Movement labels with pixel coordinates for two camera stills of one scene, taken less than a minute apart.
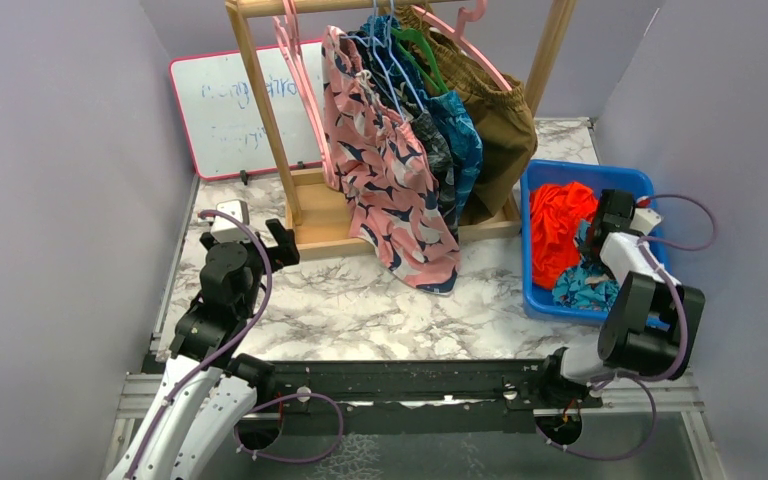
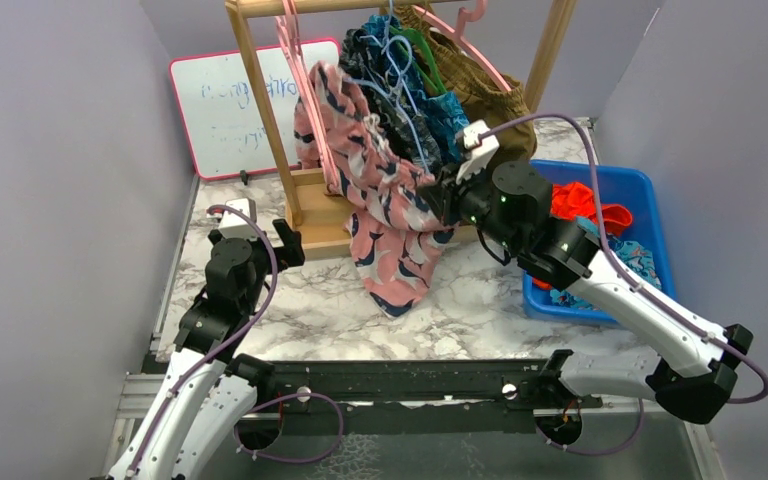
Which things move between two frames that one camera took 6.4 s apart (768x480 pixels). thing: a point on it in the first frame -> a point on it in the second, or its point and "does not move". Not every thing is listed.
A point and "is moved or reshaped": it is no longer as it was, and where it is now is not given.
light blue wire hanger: (372, 41) -> (386, 94)
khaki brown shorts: (502, 118) does not move
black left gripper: (286, 252) does not move
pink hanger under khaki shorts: (457, 34) does not move
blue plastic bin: (601, 177) does not move
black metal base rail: (479, 397) does not move
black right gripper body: (589, 252) -> (471, 200)
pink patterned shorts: (389, 172) is moved or reshaped
